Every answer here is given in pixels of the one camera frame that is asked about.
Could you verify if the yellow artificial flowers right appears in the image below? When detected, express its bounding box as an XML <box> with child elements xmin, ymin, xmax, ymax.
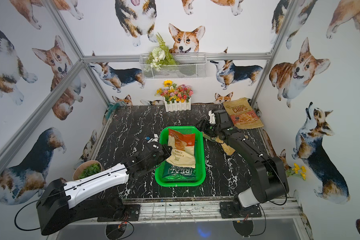
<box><xmin>286</xmin><ymin>163</ymin><xmax>307</xmax><ymax>181</ymax></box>

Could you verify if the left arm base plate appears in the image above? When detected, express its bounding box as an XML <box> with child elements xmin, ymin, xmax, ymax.
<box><xmin>97</xmin><ymin>204</ymin><xmax>141</xmax><ymax>222</ymax></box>

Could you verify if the brown pot with green plant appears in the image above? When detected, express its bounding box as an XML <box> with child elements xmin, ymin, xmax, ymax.
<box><xmin>73</xmin><ymin>161</ymin><xmax>104</xmax><ymax>181</ymax></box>

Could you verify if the teal cloth in corner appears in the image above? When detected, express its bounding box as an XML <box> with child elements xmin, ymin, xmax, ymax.
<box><xmin>104</xmin><ymin>102</ymin><xmax>125</xmax><ymax>121</ymax></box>

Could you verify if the cassava chips bag red cream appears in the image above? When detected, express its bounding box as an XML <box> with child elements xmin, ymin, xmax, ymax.
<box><xmin>166</xmin><ymin>129</ymin><xmax>196</xmax><ymax>169</ymax></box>

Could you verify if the white picket fence flower box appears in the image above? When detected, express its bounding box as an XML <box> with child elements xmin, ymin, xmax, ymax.
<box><xmin>155</xmin><ymin>80</ymin><xmax>194</xmax><ymax>112</ymax></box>

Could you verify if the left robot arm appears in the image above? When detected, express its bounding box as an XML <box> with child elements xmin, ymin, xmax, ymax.
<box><xmin>36</xmin><ymin>142</ymin><xmax>173</xmax><ymax>236</ymax></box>

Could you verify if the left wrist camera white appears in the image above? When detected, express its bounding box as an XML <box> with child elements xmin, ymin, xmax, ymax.
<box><xmin>146</xmin><ymin>134</ymin><xmax>159</xmax><ymax>143</ymax></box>

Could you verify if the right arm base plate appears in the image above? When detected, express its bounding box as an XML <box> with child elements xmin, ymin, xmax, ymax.
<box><xmin>219</xmin><ymin>201</ymin><xmax>262</xmax><ymax>219</ymax></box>

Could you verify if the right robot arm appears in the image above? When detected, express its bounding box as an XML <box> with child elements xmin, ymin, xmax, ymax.
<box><xmin>196</xmin><ymin>110</ymin><xmax>289</xmax><ymax>208</ymax></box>

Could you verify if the tan sour cream chips bag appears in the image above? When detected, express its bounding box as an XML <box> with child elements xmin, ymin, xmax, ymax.
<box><xmin>203</xmin><ymin>132</ymin><xmax>236</xmax><ymax>156</ymax></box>

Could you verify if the white wire wall basket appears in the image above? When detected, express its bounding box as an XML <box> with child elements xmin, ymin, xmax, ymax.
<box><xmin>139</xmin><ymin>54</ymin><xmax>207</xmax><ymax>80</ymax></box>

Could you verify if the dark green REAL chips bag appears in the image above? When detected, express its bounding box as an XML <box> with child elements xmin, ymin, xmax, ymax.
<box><xmin>162</xmin><ymin>163</ymin><xmax>196</xmax><ymax>182</ymax></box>

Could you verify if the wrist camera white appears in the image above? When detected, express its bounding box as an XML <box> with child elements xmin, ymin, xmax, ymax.
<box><xmin>208</xmin><ymin>111</ymin><xmax>216</xmax><ymax>125</ymax></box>
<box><xmin>146</xmin><ymin>134</ymin><xmax>159</xmax><ymax>143</ymax></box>

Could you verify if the green plastic basket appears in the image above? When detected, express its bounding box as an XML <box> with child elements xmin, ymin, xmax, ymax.
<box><xmin>155</xmin><ymin>126</ymin><xmax>206</xmax><ymax>187</ymax></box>

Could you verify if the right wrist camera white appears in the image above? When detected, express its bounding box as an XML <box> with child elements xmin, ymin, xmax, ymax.
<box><xmin>208</xmin><ymin>111</ymin><xmax>216</xmax><ymax>125</ymax></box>

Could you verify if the tan red CHIPS bag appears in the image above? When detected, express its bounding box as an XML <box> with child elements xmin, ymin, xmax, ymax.
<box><xmin>223</xmin><ymin>98</ymin><xmax>264</xmax><ymax>130</ymax></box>

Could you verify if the white green artificial flower bunch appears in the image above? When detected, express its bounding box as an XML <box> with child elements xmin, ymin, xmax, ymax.
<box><xmin>145</xmin><ymin>33</ymin><xmax>178</xmax><ymax>71</ymax></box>

